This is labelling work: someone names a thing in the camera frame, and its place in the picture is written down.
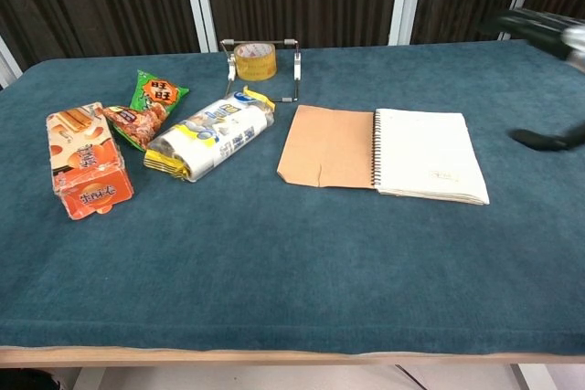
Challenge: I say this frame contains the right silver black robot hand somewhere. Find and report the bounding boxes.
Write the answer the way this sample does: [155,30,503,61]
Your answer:
[479,8,585,152]

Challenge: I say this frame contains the brown spiral notebook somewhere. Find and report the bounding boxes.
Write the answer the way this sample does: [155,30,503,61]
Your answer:
[276,104,491,206]

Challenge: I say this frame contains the clear packing tape roll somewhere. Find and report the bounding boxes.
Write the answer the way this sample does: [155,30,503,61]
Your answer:
[233,42,278,81]

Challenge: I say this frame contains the blue table cloth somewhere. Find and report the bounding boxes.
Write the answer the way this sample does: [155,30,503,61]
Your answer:
[0,40,585,357]

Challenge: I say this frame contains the yellow white plastic package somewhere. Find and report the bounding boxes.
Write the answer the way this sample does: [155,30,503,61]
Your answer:
[144,85,277,184]

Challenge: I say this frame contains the green snack bag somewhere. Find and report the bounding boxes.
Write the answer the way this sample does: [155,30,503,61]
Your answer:
[101,69,191,153]

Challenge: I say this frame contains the orange biscuit box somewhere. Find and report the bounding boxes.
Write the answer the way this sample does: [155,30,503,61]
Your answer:
[45,101,135,221]

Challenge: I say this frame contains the metal wire stand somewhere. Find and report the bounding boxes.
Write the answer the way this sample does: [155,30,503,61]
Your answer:
[218,37,303,106]

